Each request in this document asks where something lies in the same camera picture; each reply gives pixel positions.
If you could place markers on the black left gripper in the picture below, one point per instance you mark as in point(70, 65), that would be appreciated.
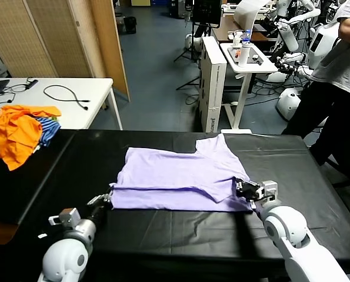
point(97, 213)

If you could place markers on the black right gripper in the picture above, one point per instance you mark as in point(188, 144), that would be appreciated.
point(251, 191)

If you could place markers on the lavender printed t-shirt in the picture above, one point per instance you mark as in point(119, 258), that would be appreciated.
point(177, 170)

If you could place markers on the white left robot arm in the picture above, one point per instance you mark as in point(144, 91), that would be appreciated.
point(71, 249)

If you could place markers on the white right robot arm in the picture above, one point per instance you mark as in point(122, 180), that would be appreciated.
point(286, 229)

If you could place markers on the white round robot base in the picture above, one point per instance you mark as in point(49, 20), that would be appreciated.
point(192, 41)

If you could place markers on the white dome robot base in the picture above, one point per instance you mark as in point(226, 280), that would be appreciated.
point(288, 102)

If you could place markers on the black plastic table cover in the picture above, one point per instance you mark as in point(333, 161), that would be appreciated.
point(104, 152)

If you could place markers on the black side table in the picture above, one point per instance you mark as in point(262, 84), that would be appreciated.
point(21, 188)

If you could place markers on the white table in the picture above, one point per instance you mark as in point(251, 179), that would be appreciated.
point(74, 117)

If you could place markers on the blue striped garment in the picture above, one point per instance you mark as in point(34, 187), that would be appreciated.
point(49, 129)

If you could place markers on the orange garment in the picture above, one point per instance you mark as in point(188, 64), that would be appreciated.
point(16, 135)

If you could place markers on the tall white cardboard box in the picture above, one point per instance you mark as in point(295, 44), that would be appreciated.
point(214, 88)

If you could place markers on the small white standing desk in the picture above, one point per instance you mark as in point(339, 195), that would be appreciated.
point(251, 67)

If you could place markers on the black power adapter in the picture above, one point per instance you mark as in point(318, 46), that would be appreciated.
point(32, 84)

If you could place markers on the white cylinder bottle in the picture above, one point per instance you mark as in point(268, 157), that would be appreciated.
point(243, 55)

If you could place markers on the small orange tool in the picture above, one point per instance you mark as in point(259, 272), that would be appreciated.
point(237, 54)

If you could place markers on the grey tray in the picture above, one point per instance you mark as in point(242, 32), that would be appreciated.
point(252, 53)

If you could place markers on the black tripod stand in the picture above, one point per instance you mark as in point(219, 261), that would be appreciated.
point(192, 53)

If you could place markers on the bystander in grey shirt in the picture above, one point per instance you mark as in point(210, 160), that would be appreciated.
point(333, 67)

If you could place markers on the clear water bottle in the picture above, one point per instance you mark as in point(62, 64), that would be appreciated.
point(246, 38)

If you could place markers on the white cup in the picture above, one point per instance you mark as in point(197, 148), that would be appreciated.
point(236, 38)

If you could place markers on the brown wooden desk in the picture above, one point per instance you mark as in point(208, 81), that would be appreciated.
point(224, 29)

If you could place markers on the white humanoid robot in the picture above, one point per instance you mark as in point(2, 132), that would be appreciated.
point(320, 44)

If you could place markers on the wooden folding screen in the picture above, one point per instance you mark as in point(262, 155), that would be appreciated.
point(45, 38)

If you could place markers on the black waste bin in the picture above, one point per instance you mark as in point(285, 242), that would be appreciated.
point(130, 26)

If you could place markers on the white curved cover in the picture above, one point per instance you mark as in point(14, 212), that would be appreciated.
point(245, 11)

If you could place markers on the black monitor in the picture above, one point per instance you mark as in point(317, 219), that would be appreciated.
point(207, 11)

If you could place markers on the right wrist grey camera box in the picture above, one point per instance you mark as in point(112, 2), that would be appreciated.
point(269, 189)

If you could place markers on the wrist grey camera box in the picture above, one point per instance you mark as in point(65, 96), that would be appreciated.
point(269, 189)
point(66, 216)

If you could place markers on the left wrist grey camera box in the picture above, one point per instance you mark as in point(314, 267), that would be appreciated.
point(66, 216)

